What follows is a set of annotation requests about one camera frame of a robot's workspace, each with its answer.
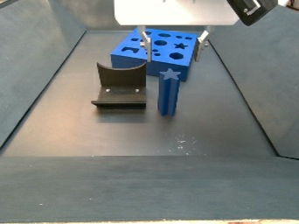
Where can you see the white gripper plate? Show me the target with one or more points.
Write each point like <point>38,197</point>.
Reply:
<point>173,12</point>

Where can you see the blue shape-sorting board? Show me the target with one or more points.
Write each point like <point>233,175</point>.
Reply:
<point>172,49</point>

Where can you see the blue star-shaped peg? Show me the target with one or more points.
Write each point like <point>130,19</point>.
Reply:
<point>168,91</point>

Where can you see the black curved holder bracket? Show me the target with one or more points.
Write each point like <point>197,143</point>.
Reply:
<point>121,87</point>

